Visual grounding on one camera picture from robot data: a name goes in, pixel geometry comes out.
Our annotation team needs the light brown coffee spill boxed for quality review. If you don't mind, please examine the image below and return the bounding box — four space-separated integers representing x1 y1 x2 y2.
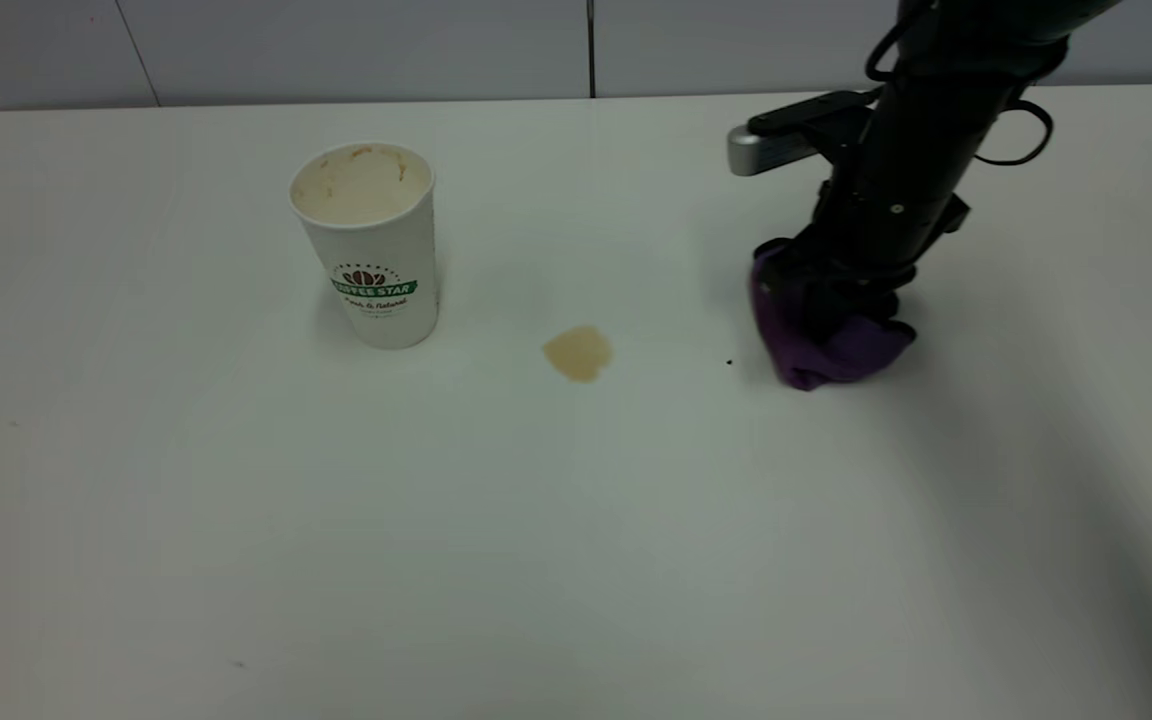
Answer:
542 325 615 384

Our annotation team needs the purple cloth with black trim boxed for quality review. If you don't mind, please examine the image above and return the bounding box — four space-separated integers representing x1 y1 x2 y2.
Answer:
748 243 918 392

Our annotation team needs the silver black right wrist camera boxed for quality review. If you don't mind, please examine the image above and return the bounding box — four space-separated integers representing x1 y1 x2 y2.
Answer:
727 89 885 179

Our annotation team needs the white paper coffee cup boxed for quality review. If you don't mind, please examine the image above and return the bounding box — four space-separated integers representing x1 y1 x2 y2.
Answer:
288 142 440 351

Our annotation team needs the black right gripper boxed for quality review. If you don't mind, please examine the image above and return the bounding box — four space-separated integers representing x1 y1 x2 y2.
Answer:
752 192 973 347

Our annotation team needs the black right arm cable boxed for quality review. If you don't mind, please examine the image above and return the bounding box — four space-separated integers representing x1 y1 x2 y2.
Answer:
863 0 1055 168

